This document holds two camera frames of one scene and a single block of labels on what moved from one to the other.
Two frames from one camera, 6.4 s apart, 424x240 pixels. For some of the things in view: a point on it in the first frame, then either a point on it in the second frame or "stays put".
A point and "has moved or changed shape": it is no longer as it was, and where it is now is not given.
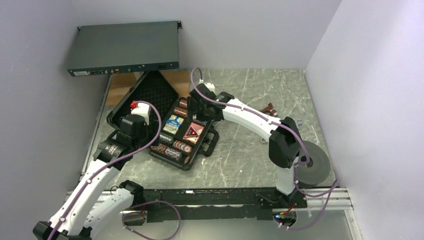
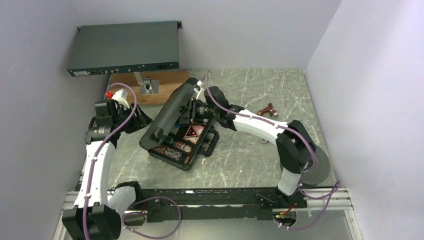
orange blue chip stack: x=173 y=154 stays put
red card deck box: x=193 y=132 stays put
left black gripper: x=146 y=129 -> x=140 y=121
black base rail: x=212 y=205 stays put
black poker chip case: x=181 y=137 has moved or changed shape
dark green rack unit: x=111 y=48 stays put
